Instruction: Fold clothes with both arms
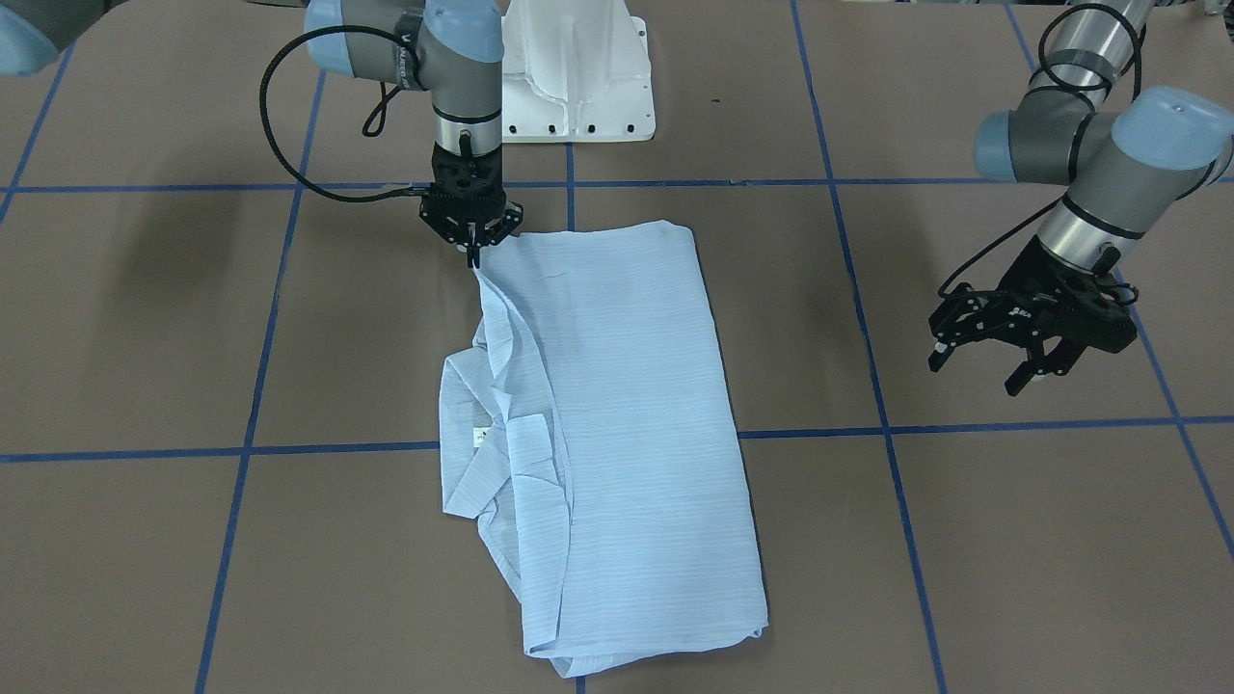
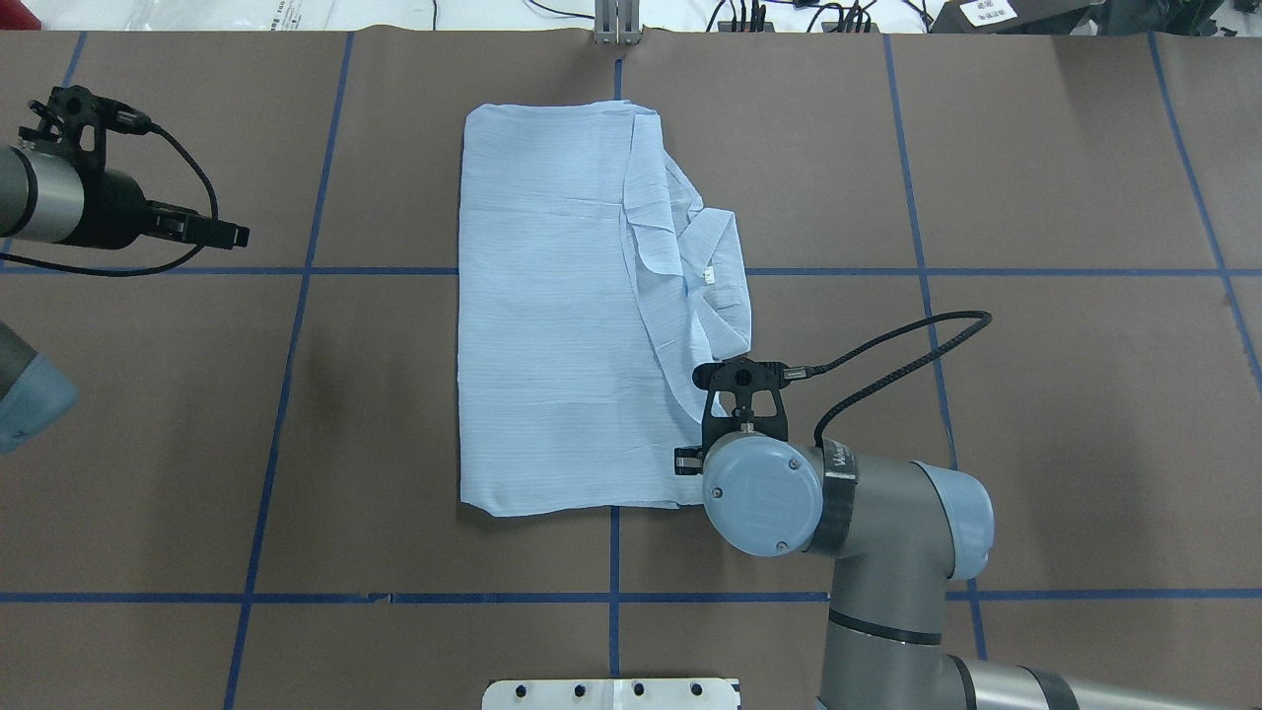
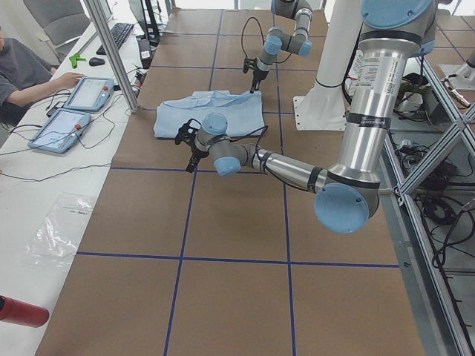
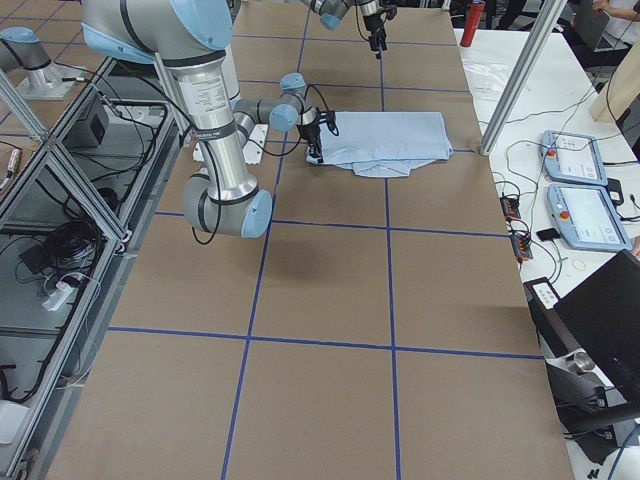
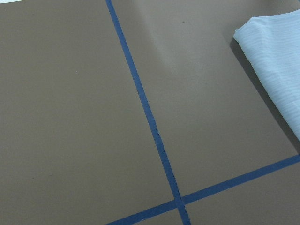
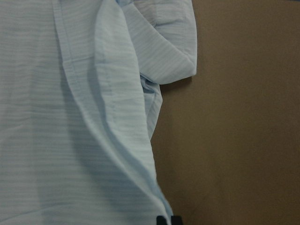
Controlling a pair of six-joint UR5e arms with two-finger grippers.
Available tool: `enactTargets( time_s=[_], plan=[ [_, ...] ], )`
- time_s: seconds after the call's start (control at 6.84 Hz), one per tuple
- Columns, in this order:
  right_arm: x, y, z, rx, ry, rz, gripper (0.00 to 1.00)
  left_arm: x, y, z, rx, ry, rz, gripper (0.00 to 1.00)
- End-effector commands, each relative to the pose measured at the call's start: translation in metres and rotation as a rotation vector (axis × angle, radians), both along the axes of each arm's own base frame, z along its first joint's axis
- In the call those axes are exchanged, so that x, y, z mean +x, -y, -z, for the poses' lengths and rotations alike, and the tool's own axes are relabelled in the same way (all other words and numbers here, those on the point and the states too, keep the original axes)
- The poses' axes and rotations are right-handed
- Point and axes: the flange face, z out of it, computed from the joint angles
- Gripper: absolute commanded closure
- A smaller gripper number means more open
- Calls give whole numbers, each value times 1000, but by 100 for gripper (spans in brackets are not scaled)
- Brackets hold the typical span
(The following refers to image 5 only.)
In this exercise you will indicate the light blue button-up shirt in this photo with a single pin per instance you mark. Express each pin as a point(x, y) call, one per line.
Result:
point(272, 46)

